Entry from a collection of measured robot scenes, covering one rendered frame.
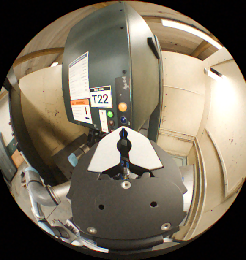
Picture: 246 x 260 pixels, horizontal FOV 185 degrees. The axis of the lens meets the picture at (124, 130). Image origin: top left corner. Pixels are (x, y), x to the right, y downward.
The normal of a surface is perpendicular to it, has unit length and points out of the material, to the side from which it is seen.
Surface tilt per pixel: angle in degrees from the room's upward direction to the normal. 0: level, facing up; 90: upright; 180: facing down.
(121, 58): 90
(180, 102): 90
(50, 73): 90
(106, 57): 90
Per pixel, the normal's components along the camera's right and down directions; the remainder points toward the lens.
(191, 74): -0.47, 0.45
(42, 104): 0.88, 0.20
